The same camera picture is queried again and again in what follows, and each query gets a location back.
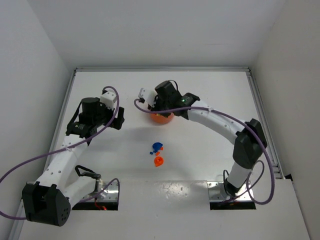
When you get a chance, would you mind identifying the blue half-round lego piece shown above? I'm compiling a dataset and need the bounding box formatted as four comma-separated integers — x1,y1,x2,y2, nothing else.
152,142,163,153

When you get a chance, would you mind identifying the orange round lego piece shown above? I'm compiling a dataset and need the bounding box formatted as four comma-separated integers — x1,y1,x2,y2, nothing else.
154,156,164,167

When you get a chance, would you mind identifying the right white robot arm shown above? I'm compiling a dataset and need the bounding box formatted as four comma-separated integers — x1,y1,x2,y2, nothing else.
140,80,263,197

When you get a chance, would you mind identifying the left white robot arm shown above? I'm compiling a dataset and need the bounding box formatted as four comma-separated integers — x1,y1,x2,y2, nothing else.
22,92,125,227

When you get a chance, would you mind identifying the orange round divided container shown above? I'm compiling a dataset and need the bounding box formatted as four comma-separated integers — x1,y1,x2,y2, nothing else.
150,113,174,125

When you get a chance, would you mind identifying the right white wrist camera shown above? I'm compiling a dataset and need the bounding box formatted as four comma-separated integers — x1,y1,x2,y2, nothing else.
138,88,157,107

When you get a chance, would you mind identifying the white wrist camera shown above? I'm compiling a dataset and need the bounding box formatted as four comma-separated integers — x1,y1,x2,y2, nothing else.
100,91,117,110
138,88,157,107

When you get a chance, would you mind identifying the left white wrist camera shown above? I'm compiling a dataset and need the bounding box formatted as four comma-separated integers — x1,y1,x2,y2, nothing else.
100,91,117,110

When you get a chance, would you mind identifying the aluminium table frame rail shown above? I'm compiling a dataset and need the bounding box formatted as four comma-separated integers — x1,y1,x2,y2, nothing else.
7,65,293,240

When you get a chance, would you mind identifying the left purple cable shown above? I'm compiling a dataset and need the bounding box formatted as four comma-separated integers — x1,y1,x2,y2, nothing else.
0,86,121,221

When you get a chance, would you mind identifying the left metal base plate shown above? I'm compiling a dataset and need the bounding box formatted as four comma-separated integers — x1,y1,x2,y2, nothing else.
80,180,120,204

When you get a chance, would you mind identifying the metal base plate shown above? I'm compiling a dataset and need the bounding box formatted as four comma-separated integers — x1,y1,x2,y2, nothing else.
207,181,253,203
80,180,120,204

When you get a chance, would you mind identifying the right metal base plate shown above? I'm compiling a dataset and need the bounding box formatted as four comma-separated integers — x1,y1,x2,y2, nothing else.
207,181,253,203

